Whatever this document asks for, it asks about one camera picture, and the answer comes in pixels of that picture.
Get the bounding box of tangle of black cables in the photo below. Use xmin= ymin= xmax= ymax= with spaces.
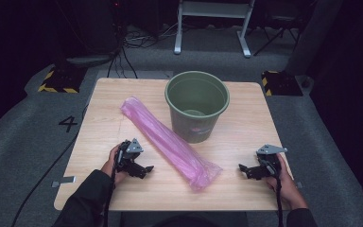
xmin=107 ymin=22 xmax=178 ymax=79

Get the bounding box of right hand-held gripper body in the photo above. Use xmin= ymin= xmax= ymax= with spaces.
xmin=256 ymin=144 xmax=287 ymax=180

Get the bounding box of hand-held gripper cable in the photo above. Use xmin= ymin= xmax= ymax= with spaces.
xmin=102 ymin=150 xmax=122 ymax=227
xmin=266 ymin=160 xmax=285 ymax=227

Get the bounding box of white metal stand frame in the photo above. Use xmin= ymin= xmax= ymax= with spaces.
xmin=173 ymin=0 xmax=255 ymax=59

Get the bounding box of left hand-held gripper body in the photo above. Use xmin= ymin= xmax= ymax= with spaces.
xmin=116 ymin=137 xmax=146 ymax=175

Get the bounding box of person's left hand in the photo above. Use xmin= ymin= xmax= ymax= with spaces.
xmin=100 ymin=144 xmax=128 ymax=185

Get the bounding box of person's lap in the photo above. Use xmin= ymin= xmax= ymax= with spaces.
xmin=119 ymin=211 xmax=250 ymax=227

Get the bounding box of long black floor cable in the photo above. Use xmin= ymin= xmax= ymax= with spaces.
xmin=10 ymin=103 xmax=89 ymax=227

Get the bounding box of pink plastic bag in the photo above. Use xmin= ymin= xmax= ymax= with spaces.
xmin=120 ymin=96 xmax=223 ymax=193

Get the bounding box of black equipment stand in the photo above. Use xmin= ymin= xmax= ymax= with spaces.
xmin=53 ymin=0 xmax=121 ymax=69

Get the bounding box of black tripod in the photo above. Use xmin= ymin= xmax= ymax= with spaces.
xmin=253 ymin=12 xmax=301 ymax=57

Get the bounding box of left hand-held gripper cable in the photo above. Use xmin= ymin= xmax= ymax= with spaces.
xmin=102 ymin=150 xmax=122 ymax=227

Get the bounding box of right hand-held gripper cable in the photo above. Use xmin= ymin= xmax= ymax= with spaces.
xmin=266 ymin=160 xmax=285 ymax=227

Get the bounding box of person's right hand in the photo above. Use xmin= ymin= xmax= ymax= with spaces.
xmin=265 ymin=154 xmax=299 ymax=198

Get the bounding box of black yellow striped base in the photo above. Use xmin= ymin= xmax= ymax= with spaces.
xmin=261 ymin=70 xmax=304 ymax=97
xmin=37 ymin=64 xmax=88 ymax=94

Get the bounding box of grey slanted pole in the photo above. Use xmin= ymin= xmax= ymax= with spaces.
xmin=285 ymin=0 xmax=344 ymax=77

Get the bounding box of green plastic bucket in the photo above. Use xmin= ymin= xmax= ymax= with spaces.
xmin=164 ymin=70 xmax=231 ymax=145

